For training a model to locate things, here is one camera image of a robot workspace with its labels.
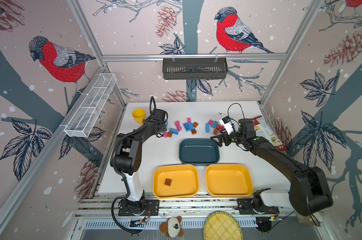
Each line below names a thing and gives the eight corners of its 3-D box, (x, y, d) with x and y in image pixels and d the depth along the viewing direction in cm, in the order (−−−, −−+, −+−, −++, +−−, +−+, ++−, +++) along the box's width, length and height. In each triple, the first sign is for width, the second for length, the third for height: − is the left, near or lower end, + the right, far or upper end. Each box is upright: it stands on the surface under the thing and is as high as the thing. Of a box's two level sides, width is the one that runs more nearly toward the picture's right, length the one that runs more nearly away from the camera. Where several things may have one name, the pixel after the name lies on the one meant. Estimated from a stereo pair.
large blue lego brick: (186, 131, 106) (186, 129, 104) (183, 125, 110) (183, 123, 108) (194, 129, 107) (194, 127, 105) (191, 123, 111) (191, 121, 109)
